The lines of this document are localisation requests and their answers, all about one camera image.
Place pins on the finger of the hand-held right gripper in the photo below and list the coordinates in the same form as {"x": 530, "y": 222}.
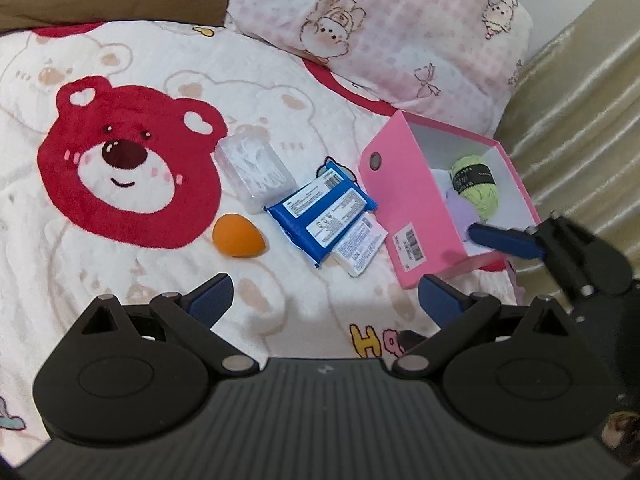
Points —
{"x": 500, "y": 239}

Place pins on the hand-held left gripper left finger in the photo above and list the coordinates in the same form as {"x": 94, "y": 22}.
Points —
{"x": 210, "y": 297}

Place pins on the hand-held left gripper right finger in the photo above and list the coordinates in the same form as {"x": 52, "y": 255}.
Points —
{"x": 437, "y": 295}

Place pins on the purple plush toy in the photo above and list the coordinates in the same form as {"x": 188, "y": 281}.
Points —
{"x": 457, "y": 212}

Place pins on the green yarn ball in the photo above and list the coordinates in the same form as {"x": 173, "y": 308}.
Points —
{"x": 475, "y": 195}

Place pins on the orange makeup sponge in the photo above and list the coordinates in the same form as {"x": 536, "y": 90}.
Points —
{"x": 235, "y": 235}

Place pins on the white cotton pad packet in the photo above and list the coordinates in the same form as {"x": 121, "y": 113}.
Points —
{"x": 357, "y": 250}

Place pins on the pink cardboard box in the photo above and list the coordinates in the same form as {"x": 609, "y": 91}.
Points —
{"x": 400, "y": 195}

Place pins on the blue wipes packet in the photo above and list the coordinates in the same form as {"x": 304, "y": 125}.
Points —
{"x": 310, "y": 215}

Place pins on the clear floss pick box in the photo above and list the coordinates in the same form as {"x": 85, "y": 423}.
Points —
{"x": 255, "y": 170}

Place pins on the golden satin curtain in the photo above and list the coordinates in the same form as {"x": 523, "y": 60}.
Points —
{"x": 575, "y": 135}

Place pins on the pink checked pillow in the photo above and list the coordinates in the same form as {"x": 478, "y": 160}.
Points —
{"x": 390, "y": 35}

